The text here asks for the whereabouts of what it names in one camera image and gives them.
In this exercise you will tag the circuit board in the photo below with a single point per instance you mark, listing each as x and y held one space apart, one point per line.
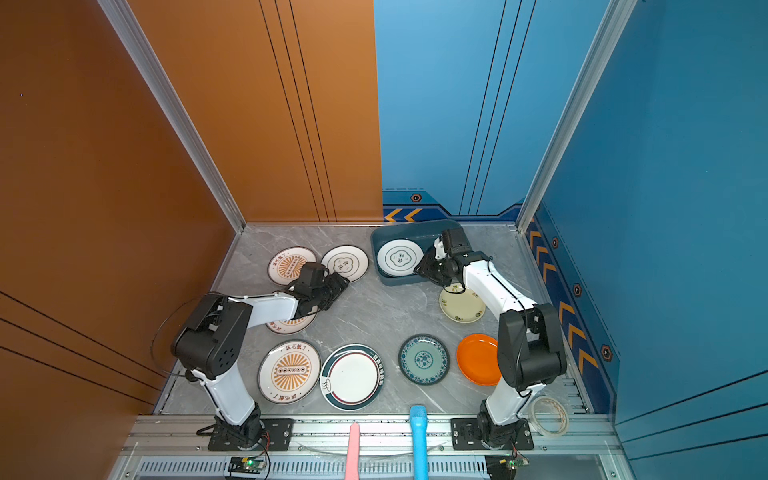
504 468
249 467

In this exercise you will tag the left circuit board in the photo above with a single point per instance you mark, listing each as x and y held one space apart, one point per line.
249 467

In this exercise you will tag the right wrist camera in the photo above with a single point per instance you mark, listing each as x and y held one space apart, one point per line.
440 252

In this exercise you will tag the cream yellow plate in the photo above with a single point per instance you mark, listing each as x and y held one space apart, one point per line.
461 305

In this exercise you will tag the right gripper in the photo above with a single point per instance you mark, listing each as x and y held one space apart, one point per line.
426 270

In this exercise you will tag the teal patterned plate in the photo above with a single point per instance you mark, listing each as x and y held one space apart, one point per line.
424 360

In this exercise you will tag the large orange sunburst plate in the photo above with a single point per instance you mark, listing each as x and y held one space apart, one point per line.
289 372

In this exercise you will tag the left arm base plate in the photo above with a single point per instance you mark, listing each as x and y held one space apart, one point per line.
273 434

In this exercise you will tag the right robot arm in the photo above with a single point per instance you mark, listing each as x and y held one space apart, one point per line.
530 347

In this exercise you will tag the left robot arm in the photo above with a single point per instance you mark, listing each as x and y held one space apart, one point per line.
209 342

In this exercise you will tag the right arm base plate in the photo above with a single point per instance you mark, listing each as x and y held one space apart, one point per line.
471 434

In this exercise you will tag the white flower plate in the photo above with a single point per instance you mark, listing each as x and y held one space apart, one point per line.
398 258
350 261

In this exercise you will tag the white plate green red rim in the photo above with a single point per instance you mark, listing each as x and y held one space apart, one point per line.
352 377

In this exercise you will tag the pink handle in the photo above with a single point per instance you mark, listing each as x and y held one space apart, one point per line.
353 453

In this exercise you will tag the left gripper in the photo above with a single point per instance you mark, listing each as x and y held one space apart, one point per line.
338 285

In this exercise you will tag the right circuit board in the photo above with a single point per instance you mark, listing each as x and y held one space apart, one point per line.
504 468

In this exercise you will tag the blue handle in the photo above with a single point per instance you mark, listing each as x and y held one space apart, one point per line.
418 420

